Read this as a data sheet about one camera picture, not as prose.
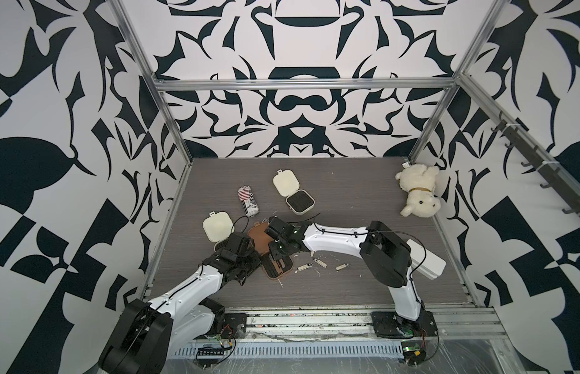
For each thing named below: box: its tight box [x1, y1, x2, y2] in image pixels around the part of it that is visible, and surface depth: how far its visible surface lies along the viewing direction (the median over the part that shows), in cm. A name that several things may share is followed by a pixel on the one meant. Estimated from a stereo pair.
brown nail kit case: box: [247, 222, 294, 280], surface depth 87 cm
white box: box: [406, 239, 447, 281], surface depth 85 cm
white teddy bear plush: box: [395, 162, 442, 219], surface depth 102 cm
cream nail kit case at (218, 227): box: [201, 211, 235, 244], surface depth 96 cm
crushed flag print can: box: [237, 184, 261, 218], surface depth 101 cm
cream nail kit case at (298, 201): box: [272, 168, 316, 216], surface depth 107 cm
